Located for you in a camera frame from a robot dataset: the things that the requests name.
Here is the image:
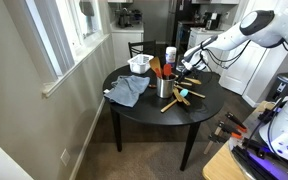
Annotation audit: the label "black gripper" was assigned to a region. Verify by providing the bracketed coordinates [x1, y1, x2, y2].
[176, 57, 200, 83]

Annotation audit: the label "slotted wooden spoon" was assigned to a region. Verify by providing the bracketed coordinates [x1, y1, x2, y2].
[173, 80, 194, 87]

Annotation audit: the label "stainless steel bucket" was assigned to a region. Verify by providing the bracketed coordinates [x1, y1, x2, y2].
[156, 73, 177, 99]

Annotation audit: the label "clear glass mug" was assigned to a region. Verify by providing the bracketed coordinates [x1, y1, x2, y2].
[175, 54, 185, 72]

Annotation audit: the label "wooden spork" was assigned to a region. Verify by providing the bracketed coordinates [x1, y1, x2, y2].
[183, 76, 202, 86]

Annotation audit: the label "red silicone spatula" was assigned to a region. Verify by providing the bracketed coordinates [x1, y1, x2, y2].
[162, 63, 173, 80]

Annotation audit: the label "teal silicone spatula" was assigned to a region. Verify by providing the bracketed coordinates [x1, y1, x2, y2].
[179, 88, 190, 98]

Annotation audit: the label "flat wooden utensil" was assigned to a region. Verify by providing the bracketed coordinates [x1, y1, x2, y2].
[172, 87, 192, 108]

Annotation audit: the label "orange red silicone utensil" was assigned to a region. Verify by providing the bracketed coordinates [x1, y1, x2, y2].
[153, 67, 163, 79]

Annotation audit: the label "wide wooden spatula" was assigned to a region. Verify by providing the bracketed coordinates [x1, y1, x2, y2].
[149, 56, 163, 78]

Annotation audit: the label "thin wooden utensil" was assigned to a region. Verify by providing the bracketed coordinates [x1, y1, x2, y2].
[160, 98, 179, 114]

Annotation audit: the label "white drawer cabinet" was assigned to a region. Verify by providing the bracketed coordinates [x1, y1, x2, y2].
[186, 27, 230, 73]

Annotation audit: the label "white plastic basket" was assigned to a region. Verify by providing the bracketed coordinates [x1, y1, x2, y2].
[127, 53, 155, 75]

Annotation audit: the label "round black table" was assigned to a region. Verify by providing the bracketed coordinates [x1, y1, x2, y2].
[102, 63, 226, 172]

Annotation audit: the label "black dining chair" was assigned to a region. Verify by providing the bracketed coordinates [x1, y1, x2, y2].
[127, 40, 158, 59]

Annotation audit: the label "blue grey towel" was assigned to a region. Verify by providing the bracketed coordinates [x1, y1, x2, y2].
[103, 74, 151, 108]

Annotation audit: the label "black countertop appliance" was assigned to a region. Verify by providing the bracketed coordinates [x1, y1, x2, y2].
[203, 12, 222, 31]

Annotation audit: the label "white kitchen cabinet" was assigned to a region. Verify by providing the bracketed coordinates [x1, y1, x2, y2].
[109, 21, 145, 70]

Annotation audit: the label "black refrigerator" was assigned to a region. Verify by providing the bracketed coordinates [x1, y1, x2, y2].
[166, 0, 205, 48]

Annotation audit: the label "black orange clamp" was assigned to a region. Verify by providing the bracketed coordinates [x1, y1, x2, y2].
[217, 120, 244, 140]
[225, 112, 249, 134]

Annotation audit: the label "clamp with silver bar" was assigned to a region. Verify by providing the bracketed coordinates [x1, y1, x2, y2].
[203, 125, 230, 155]

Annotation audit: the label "small black kitchen appliance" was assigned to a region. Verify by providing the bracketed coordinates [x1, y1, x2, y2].
[132, 9, 144, 25]

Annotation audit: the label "black coffee machine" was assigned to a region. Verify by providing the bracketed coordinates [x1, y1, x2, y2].
[114, 7, 134, 30]

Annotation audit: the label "wooden workbench top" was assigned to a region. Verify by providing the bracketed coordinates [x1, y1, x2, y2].
[202, 100, 288, 180]

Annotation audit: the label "black trash bin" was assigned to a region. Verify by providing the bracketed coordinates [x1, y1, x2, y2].
[266, 72, 288, 102]

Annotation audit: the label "white framed window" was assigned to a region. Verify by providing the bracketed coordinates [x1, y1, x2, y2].
[25, 0, 111, 98]

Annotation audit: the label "white furniture panel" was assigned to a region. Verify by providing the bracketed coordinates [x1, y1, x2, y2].
[0, 131, 35, 180]

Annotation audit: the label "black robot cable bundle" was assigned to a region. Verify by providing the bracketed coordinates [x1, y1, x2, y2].
[200, 31, 288, 158]

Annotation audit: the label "white wall cabinet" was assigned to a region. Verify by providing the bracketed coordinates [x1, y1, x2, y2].
[190, 0, 240, 5]
[107, 0, 134, 4]

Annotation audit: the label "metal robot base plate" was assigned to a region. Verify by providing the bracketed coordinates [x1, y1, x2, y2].
[228, 135, 288, 180]

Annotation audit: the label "white wall outlet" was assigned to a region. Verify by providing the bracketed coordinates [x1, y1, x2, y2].
[60, 148, 71, 167]

